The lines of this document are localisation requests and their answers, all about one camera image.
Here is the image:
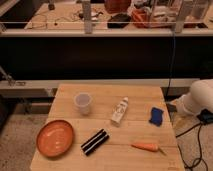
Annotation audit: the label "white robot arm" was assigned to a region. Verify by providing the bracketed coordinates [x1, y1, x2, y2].
[182, 79, 213, 115]

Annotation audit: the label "white bottle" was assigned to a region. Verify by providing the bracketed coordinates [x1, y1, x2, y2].
[111, 97, 129, 126]

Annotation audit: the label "blue sponge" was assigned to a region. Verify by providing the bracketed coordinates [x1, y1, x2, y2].
[149, 107, 163, 126]

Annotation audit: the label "black white striped block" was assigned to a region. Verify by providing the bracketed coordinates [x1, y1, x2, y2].
[81, 129, 109, 156]

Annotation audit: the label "black case on bench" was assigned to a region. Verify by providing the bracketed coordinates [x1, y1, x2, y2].
[107, 13, 131, 28]

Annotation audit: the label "orange plate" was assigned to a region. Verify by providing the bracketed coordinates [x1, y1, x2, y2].
[36, 120, 74, 157]

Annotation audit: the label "orange carrot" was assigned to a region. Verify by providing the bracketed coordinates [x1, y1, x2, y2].
[131, 142, 165, 154]

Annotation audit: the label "dark red container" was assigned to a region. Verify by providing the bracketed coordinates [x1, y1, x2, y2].
[104, 0, 131, 13]

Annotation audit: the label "metal rail beam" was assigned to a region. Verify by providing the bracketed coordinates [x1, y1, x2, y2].
[0, 78, 198, 98]

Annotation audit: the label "blue hanging cable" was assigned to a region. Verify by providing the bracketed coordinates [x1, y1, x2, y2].
[165, 29, 177, 98]

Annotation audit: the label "left metal post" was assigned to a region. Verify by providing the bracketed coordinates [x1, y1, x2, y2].
[82, 0, 92, 34]

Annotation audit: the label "metal post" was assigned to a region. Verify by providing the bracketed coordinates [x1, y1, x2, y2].
[174, 0, 193, 33]
[82, 0, 92, 34]

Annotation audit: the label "black floor cables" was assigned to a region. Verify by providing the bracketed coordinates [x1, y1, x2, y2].
[175, 122, 211, 171]

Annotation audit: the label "right metal post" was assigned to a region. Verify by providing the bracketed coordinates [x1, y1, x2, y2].
[174, 0, 193, 33]

